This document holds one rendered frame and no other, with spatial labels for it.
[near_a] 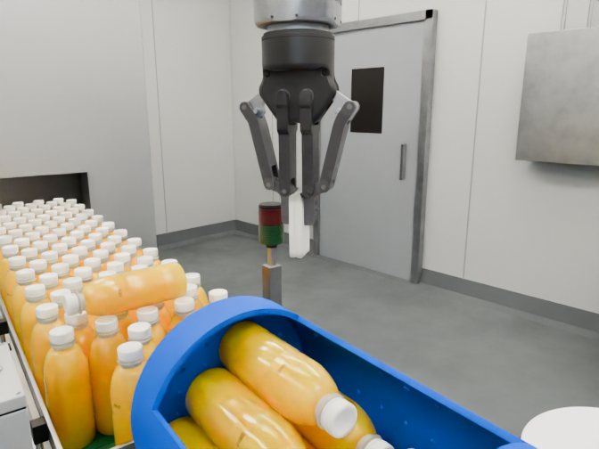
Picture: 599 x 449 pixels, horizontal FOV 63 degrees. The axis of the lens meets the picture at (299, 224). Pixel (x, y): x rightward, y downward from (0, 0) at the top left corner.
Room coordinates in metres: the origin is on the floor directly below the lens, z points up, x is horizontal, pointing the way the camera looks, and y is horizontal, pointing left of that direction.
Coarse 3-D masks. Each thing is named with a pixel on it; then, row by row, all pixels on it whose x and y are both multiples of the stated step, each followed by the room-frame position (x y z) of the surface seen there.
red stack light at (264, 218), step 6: (258, 210) 1.18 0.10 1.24; (264, 210) 1.16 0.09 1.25; (270, 210) 1.16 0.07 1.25; (276, 210) 1.17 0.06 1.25; (258, 216) 1.18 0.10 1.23; (264, 216) 1.16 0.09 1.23; (270, 216) 1.16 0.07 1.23; (276, 216) 1.17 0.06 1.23; (258, 222) 1.18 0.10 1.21; (264, 222) 1.17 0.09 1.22; (270, 222) 1.16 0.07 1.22; (276, 222) 1.17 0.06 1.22; (282, 222) 1.18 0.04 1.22
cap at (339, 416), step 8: (336, 400) 0.46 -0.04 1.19; (344, 400) 0.47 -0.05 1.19; (328, 408) 0.46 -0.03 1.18; (336, 408) 0.45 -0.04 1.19; (344, 408) 0.45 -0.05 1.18; (352, 408) 0.46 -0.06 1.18; (328, 416) 0.45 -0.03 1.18; (336, 416) 0.45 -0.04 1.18; (344, 416) 0.45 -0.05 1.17; (352, 416) 0.46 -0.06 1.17; (328, 424) 0.45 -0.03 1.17; (336, 424) 0.45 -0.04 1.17; (344, 424) 0.45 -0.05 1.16; (352, 424) 0.46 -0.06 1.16; (328, 432) 0.45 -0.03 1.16; (336, 432) 0.45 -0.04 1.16; (344, 432) 0.45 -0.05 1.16
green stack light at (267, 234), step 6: (258, 228) 1.18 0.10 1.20; (264, 228) 1.17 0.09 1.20; (270, 228) 1.16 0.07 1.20; (276, 228) 1.17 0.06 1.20; (282, 228) 1.18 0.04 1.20; (258, 234) 1.18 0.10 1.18; (264, 234) 1.17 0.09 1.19; (270, 234) 1.16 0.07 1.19; (276, 234) 1.16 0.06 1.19; (282, 234) 1.18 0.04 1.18; (258, 240) 1.19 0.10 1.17; (264, 240) 1.17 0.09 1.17; (270, 240) 1.16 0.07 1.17; (276, 240) 1.17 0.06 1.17; (282, 240) 1.18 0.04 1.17
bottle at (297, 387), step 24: (240, 336) 0.59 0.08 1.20; (264, 336) 0.58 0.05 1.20; (240, 360) 0.56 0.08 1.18; (264, 360) 0.53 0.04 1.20; (288, 360) 0.52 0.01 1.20; (312, 360) 0.52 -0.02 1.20; (264, 384) 0.51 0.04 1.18; (288, 384) 0.49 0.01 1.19; (312, 384) 0.48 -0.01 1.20; (288, 408) 0.48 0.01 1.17; (312, 408) 0.47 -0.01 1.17
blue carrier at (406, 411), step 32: (192, 320) 0.59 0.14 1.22; (224, 320) 0.57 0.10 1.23; (256, 320) 0.66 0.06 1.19; (288, 320) 0.69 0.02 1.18; (160, 352) 0.56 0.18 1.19; (192, 352) 0.54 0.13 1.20; (320, 352) 0.67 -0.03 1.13; (352, 352) 0.54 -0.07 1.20; (160, 384) 0.52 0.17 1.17; (352, 384) 0.62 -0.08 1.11; (384, 384) 0.55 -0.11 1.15; (416, 384) 0.47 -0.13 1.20; (160, 416) 0.50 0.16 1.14; (384, 416) 0.57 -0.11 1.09; (416, 416) 0.52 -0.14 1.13; (448, 416) 0.47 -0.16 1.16; (160, 448) 0.47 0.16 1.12; (416, 448) 0.53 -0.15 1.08; (448, 448) 0.49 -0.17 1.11; (480, 448) 0.45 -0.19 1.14; (512, 448) 0.33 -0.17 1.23
